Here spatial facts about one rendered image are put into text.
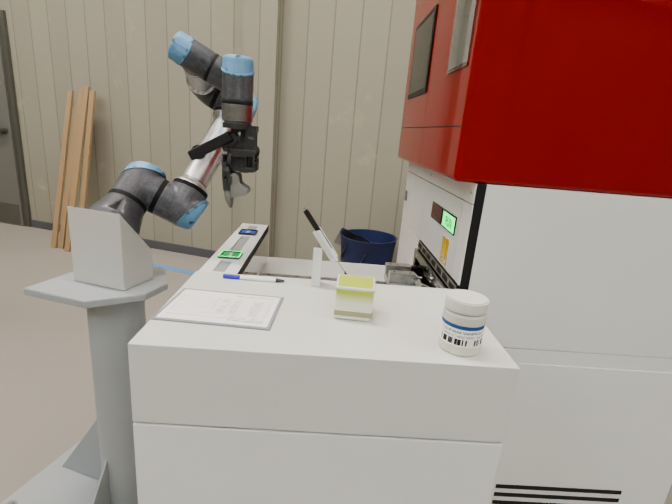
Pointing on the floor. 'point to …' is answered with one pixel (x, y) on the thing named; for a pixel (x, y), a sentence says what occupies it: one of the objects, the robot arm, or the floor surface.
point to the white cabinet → (307, 467)
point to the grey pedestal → (97, 309)
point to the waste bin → (366, 246)
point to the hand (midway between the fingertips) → (228, 202)
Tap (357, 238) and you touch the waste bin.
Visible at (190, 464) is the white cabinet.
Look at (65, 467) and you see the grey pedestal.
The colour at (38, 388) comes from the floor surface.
